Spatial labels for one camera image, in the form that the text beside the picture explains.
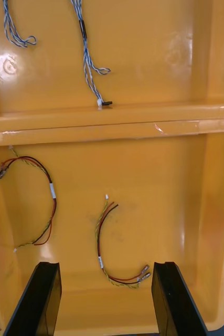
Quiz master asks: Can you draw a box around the blue-white twisted wire harness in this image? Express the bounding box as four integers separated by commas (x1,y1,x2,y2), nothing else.
69,0,114,109
1,0,38,48

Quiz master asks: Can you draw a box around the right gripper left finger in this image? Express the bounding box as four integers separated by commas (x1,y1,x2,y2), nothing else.
3,261,63,336

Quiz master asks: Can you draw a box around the yellow-orange plastic bin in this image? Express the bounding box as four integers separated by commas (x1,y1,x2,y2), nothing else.
0,0,224,132
0,119,224,336

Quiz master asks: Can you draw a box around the red black green-yellow wire harness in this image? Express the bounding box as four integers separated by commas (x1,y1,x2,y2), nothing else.
94,194,152,289
0,145,58,253

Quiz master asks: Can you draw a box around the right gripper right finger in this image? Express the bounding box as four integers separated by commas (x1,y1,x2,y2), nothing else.
151,261,210,336

